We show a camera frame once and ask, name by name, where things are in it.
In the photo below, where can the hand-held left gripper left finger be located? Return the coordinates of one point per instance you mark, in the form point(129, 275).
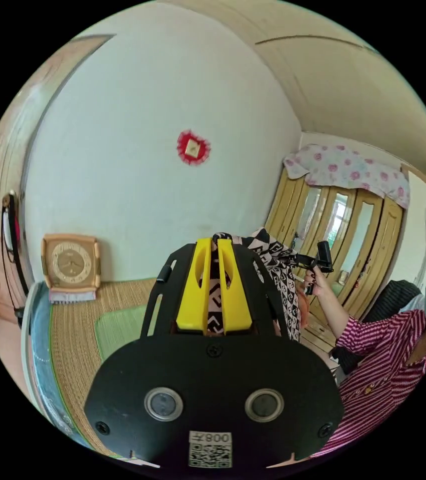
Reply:
point(188, 300)

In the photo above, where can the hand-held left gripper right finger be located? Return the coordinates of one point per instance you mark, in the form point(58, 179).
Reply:
point(237, 303)

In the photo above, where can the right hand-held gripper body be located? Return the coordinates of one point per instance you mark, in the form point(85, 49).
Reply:
point(310, 264)

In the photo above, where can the black brown plaid long sleeve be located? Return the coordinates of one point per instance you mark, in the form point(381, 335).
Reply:
point(285, 285)

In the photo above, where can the person's right forearm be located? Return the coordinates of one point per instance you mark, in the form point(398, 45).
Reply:
point(333, 313)

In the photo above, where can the person's right hand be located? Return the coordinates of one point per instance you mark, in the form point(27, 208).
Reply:
point(319, 287)

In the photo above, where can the yellow wooden cupboard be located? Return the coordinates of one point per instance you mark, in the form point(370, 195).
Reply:
point(347, 232)

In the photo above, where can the green flat cushion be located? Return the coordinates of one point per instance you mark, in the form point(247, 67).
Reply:
point(119, 330)

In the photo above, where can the bed with woven mat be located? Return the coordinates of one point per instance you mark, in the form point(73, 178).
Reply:
point(74, 337)

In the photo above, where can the person's body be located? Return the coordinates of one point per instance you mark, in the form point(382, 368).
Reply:
point(392, 352)

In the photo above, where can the beige square clock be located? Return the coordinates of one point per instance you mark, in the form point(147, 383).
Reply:
point(71, 264)

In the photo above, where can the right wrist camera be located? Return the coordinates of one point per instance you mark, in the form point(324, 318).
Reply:
point(324, 255)

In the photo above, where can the red wall ornament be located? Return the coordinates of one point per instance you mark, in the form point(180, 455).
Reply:
point(193, 147)

